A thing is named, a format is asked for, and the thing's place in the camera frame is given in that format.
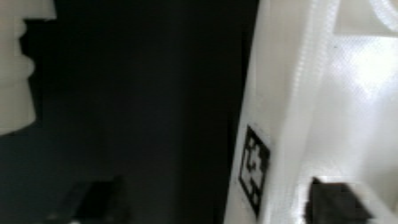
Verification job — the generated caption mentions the white table leg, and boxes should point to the white table leg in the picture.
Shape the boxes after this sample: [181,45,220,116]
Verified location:
[0,0,56,136]

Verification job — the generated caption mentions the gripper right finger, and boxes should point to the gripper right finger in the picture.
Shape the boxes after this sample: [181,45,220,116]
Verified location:
[303,178,373,224]

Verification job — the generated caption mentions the white square table top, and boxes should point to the white square table top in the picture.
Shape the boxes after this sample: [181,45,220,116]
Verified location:
[222,0,398,224]

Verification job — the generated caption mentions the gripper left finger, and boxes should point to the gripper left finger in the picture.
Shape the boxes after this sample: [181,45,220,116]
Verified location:
[55,176,126,224]

